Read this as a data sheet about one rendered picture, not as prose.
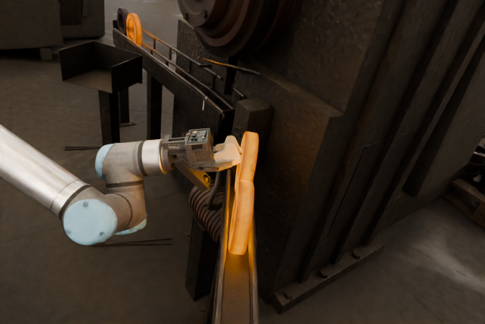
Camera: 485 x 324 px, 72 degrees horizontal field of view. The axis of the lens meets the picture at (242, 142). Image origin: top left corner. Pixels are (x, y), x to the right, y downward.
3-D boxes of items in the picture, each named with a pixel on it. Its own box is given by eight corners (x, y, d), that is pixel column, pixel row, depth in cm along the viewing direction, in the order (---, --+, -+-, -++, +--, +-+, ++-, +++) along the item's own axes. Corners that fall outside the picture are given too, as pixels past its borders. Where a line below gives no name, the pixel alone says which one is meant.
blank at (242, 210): (253, 169, 77) (239, 167, 77) (255, 208, 63) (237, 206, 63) (242, 224, 83) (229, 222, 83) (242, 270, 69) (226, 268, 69)
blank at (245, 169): (258, 123, 87) (245, 121, 87) (260, 152, 74) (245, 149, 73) (247, 172, 94) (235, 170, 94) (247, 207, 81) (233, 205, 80)
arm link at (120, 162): (112, 181, 89) (109, 144, 90) (156, 177, 88) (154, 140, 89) (93, 185, 80) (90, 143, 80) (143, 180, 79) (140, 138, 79)
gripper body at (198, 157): (208, 143, 76) (158, 148, 77) (215, 172, 81) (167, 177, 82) (212, 127, 83) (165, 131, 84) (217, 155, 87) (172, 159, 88)
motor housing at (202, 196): (206, 269, 144) (221, 172, 116) (232, 312, 129) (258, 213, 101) (177, 281, 137) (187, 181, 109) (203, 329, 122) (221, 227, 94)
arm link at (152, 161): (149, 183, 82) (158, 160, 90) (168, 181, 82) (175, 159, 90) (138, 153, 78) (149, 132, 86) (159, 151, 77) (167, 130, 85)
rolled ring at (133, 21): (131, 54, 191) (136, 53, 193) (138, 39, 175) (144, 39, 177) (124, 24, 193) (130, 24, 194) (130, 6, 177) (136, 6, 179)
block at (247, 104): (250, 154, 123) (262, 95, 111) (263, 166, 118) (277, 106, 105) (225, 160, 118) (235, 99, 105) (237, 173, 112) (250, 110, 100)
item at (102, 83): (103, 164, 191) (94, 40, 153) (142, 180, 185) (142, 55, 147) (76, 184, 174) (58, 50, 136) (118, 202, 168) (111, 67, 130)
